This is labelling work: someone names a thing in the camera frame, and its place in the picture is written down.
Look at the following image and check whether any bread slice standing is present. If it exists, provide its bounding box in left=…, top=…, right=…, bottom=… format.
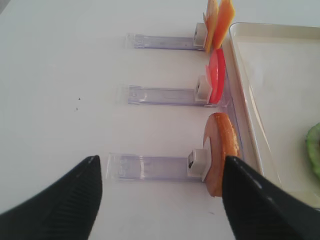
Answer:
left=203, top=112, right=241, bottom=197

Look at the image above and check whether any lettuce leaf on tray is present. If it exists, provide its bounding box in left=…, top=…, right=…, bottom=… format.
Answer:
left=305, top=123, right=320, bottom=179

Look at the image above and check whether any orange cheese slice inner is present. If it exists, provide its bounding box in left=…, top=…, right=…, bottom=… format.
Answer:
left=212, top=0, right=236, bottom=49

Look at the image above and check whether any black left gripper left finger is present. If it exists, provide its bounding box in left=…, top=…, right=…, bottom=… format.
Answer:
left=0, top=155, right=103, bottom=240

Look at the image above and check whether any cream metal tray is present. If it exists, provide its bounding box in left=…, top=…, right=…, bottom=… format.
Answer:
left=223, top=22, right=320, bottom=209

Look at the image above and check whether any clear pusher track tomato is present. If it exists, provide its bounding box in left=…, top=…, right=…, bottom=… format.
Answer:
left=117, top=75, right=224, bottom=107

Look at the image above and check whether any red tomato slice standing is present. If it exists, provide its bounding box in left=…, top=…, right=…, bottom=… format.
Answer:
left=206, top=48, right=226, bottom=105

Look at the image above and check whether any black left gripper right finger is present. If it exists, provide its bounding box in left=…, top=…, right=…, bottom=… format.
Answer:
left=222, top=156, right=320, bottom=240

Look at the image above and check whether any clear front rail left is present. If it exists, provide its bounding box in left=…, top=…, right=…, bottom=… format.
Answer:
left=219, top=45, right=246, bottom=160

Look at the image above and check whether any orange cheese slice outer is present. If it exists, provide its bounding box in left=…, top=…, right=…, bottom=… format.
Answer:
left=203, top=0, right=219, bottom=53

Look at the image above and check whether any orange cheese slice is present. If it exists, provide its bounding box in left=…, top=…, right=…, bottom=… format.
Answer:
left=203, top=0, right=219, bottom=53
left=212, top=0, right=236, bottom=49

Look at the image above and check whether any clear pusher track cheese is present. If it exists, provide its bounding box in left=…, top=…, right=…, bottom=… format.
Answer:
left=125, top=23, right=208, bottom=51

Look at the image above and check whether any clear pusher track bread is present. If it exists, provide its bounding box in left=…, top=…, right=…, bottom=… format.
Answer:
left=105, top=153, right=202, bottom=183

